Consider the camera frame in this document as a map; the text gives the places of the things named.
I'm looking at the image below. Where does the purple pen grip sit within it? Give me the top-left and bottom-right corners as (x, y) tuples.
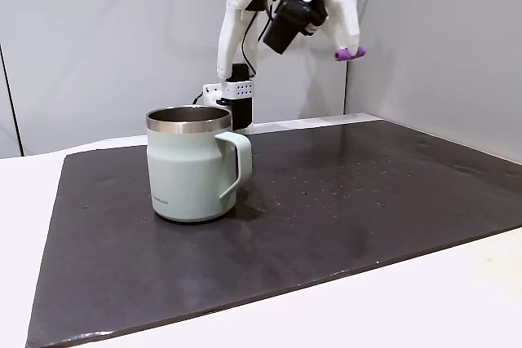
(334, 46), (367, 63)

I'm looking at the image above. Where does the pale green steel mug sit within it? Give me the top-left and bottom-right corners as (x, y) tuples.
(145, 105), (254, 225)

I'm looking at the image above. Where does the dark grey mat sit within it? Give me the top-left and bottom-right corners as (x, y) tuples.
(24, 118), (522, 348)

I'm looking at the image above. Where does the black camera box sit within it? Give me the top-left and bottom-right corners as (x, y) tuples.
(262, 0), (329, 55)

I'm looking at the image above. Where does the black cable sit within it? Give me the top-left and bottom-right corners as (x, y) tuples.
(239, 0), (303, 77)

